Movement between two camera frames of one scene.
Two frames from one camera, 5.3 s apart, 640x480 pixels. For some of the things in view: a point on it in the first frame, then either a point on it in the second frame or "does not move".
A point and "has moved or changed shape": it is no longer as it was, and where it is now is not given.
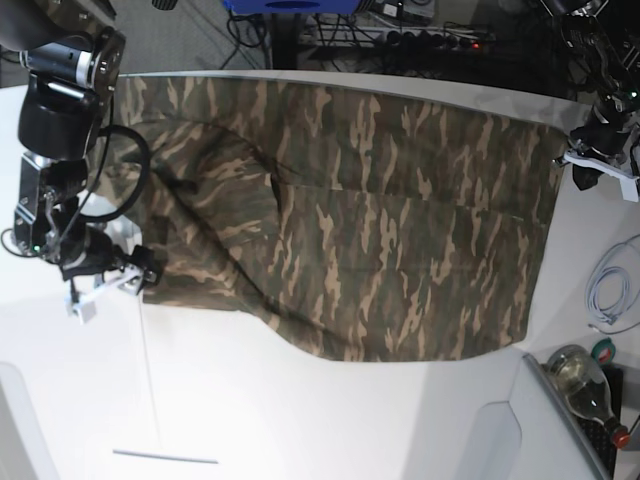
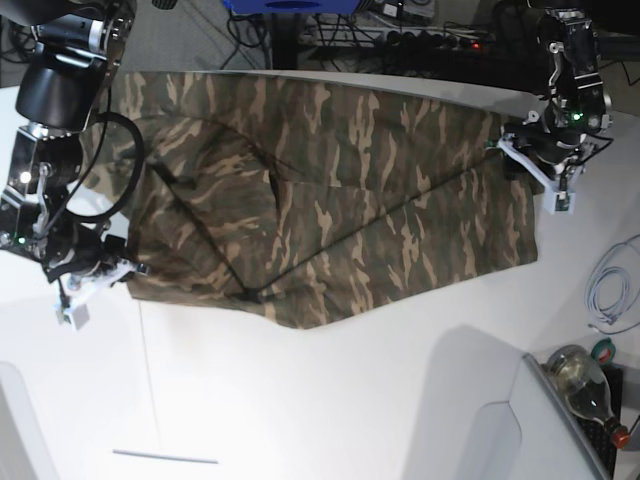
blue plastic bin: [293, 7] does not move
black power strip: [435, 39] does not move
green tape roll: [604, 351] does not move
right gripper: [607, 139] to [565, 153]
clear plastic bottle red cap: [580, 382] does not move
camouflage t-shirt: [369, 221] has moved or changed shape
